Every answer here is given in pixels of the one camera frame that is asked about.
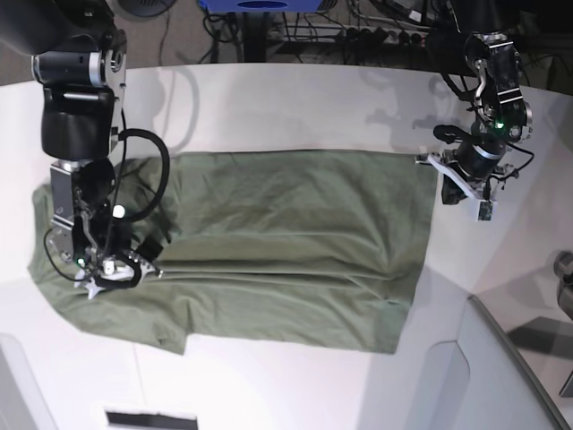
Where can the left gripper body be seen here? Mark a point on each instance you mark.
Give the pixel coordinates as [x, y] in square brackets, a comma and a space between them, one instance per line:
[475, 157]

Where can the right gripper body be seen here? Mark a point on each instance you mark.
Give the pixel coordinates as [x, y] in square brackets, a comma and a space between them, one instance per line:
[130, 250]

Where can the green t-shirt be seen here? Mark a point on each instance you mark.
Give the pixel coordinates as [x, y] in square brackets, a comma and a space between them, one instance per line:
[321, 248]

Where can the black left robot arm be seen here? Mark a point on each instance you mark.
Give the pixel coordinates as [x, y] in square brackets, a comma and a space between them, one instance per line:
[502, 117]

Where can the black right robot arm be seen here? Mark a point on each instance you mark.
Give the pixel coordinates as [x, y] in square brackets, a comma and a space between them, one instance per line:
[78, 56]

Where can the metal cylinder fixture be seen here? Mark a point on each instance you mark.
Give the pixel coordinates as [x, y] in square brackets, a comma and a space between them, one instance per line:
[562, 268]

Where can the black power strip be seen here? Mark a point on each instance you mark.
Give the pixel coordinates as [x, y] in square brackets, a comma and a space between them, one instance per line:
[376, 37]

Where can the blue box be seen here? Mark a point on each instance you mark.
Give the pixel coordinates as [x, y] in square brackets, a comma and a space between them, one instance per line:
[252, 6]

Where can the grey metal rail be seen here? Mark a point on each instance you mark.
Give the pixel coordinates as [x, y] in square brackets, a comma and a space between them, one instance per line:
[503, 389]

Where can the black table leg post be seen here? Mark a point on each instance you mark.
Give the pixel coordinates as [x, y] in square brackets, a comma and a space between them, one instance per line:
[255, 28]

